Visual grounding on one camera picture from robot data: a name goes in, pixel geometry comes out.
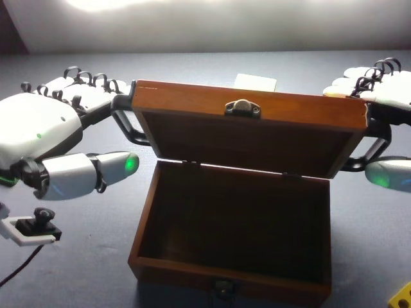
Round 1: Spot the wooden box lid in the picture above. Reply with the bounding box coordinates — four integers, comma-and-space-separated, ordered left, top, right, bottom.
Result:
131, 80, 369, 180

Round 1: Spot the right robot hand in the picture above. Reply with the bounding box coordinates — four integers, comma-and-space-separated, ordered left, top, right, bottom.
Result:
322, 56, 411, 193

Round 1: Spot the white camera bracket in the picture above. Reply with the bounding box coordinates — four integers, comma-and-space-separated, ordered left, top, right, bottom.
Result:
0, 201, 55, 247

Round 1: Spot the black camera cable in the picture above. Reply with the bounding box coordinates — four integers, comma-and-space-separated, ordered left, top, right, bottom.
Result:
0, 243, 44, 287

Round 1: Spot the grey table cloth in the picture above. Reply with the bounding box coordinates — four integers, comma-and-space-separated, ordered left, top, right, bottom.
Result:
0, 51, 411, 308

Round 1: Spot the wooden box base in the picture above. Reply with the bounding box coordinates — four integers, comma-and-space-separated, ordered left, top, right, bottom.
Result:
127, 160, 332, 305

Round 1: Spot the white paper card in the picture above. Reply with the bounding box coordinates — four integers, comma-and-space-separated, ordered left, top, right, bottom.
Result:
235, 73, 278, 91

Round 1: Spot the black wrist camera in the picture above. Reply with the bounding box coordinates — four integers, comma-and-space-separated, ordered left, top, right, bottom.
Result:
17, 207, 62, 241

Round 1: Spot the yellow block with holes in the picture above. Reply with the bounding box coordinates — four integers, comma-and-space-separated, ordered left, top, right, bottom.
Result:
387, 282, 411, 308

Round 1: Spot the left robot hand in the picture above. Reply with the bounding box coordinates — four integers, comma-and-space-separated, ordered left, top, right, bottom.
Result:
0, 65, 141, 201

